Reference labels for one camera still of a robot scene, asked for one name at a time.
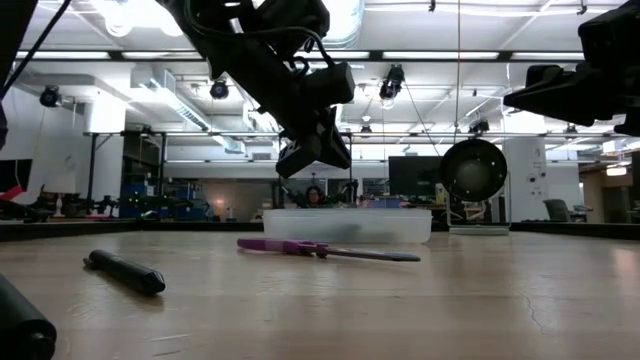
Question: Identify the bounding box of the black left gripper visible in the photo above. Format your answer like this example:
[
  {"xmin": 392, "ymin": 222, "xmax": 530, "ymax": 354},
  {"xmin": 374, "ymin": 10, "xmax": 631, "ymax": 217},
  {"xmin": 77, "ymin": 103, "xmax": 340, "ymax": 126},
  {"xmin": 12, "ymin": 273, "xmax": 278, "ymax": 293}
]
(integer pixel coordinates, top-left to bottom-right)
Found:
[{"xmin": 234, "ymin": 49, "xmax": 353, "ymax": 180}]

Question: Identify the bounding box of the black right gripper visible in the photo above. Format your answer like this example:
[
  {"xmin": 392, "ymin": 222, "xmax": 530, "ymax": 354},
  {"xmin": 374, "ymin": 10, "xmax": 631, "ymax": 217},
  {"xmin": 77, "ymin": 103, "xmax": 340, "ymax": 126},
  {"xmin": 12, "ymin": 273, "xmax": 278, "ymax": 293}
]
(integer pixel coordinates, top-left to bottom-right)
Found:
[{"xmin": 503, "ymin": 59, "xmax": 640, "ymax": 138}]

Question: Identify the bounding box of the clear plastic supply box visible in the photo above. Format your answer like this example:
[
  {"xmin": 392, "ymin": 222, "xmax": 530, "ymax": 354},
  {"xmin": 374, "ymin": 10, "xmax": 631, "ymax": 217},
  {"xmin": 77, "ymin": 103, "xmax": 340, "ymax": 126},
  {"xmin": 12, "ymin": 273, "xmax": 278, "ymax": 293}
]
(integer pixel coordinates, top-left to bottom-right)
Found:
[{"xmin": 263, "ymin": 208, "xmax": 434, "ymax": 245}]

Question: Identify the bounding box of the purple pen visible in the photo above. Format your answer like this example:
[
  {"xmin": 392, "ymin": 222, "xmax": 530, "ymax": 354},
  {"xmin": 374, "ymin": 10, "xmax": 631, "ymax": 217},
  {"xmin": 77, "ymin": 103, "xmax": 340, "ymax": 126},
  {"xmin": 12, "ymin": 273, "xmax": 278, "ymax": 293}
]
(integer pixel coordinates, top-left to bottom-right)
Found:
[{"xmin": 237, "ymin": 237, "xmax": 422, "ymax": 263}]

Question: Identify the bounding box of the short black marker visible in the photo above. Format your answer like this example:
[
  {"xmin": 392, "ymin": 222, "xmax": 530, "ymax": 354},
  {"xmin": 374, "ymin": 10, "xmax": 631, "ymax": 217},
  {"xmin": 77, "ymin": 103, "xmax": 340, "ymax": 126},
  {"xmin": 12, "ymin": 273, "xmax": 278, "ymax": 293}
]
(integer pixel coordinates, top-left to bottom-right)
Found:
[{"xmin": 83, "ymin": 249, "xmax": 167, "ymax": 297}]

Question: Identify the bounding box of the thick black marker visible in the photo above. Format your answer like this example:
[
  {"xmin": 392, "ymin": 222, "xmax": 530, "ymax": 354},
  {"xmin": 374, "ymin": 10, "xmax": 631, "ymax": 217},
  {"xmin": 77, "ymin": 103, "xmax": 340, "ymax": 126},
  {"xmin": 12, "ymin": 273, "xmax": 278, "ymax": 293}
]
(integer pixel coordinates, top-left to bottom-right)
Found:
[{"xmin": 0, "ymin": 273, "xmax": 58, "ymax": 360}]

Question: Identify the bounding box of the person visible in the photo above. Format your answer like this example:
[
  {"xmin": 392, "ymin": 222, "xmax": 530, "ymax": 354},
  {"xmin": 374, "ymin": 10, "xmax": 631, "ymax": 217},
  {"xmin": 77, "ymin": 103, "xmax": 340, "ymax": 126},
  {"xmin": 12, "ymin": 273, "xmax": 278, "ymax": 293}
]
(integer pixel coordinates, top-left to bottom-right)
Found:
[{"xmin": 304, "ymin": 185, "xmax": 325, "ymax": 209}]

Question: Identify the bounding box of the black monitor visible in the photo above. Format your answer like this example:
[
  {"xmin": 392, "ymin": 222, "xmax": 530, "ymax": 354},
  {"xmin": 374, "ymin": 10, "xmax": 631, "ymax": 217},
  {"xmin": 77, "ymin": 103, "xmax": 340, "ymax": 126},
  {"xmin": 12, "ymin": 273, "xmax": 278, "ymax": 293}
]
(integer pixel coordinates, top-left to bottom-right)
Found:
[{"xmin": 388, "ymin": 155, "xmax": 444, "ymax": 198}]

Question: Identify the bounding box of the grey office chair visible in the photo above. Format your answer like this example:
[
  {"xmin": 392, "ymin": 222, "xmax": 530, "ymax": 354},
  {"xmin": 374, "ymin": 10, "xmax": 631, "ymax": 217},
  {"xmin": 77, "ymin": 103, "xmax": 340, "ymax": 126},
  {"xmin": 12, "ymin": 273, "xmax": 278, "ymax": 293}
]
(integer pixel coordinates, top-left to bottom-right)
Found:
[{"xmin": 542, "ymin": 198, "xmax": 575, "ymax": 223}]

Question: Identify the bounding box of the dark flat screen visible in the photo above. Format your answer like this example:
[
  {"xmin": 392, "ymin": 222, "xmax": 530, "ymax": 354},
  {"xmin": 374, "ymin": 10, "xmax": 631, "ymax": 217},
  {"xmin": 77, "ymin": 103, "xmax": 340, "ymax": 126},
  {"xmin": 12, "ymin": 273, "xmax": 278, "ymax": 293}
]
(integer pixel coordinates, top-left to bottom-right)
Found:
[{"xmin": 0, "ymin": 159, "xmax": 34, "ymax": 194}]

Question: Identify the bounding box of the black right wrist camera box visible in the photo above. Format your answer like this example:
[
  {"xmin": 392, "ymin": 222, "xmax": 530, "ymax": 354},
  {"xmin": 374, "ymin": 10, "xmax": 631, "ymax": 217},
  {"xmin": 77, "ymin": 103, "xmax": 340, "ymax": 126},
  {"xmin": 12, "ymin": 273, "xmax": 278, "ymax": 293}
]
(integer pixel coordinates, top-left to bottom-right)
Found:
[{"xmin": 578, "ymin": 13, "xmax": 632, "ymax": 69}]

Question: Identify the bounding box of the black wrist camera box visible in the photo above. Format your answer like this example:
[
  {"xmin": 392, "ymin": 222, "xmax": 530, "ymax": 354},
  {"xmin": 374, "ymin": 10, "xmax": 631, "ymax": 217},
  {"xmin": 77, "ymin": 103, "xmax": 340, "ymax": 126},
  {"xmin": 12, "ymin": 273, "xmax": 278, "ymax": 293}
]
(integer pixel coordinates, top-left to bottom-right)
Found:
[
  {"xmin": 578, "ymin": 13, "xmax": 632, "ymax": 69},
  {"xmin": 298, "ymin": 61, "xmax": 357, "ymax": 108}
]

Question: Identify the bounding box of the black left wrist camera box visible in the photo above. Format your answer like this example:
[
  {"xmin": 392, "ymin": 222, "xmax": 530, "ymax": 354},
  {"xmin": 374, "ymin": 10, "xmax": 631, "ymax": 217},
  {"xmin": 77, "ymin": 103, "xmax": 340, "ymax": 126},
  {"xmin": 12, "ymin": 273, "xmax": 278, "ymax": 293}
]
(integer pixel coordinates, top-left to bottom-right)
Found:
[{"xmin": 298, "ymin": 61, "xmax": 357, "ymax": 108}]

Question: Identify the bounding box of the black overhead frame beam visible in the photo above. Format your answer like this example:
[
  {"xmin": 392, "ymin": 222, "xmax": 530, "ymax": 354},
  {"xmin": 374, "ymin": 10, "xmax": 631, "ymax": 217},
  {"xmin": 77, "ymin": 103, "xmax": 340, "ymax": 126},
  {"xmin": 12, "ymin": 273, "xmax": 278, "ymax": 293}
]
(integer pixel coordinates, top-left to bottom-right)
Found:
[{"xmin": 14, "ymin": 48, "xmax": 586, "ymax": 63}]

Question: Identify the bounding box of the silver ceiling air duct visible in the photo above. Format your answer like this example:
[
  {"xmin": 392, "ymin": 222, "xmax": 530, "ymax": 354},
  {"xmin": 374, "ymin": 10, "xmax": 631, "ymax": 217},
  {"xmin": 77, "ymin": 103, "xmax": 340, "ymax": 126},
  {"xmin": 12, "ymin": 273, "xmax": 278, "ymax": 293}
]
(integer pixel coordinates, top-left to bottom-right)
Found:
[{"xmin": 319, "ymin": 0, "xmax": 366, "ymax": 49}]

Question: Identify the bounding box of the black table edge rail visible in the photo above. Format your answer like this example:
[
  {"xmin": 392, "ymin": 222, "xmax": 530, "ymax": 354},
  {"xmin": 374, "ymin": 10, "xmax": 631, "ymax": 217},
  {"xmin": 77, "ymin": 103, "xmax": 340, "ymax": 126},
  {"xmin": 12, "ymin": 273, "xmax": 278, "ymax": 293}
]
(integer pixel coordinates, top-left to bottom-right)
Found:
[{"xmin": 0, "ymin": 218, "xmax": 640, "ymax": 243}]

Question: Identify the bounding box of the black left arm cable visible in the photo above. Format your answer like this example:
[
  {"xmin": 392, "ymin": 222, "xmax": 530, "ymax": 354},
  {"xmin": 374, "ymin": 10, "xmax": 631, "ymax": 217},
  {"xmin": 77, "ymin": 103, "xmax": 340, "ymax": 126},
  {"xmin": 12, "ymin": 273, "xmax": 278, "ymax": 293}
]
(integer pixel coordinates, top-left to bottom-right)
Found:
[{"xmin": 0, "ymin": 0, "xmax": 74, "ymax": 100}]

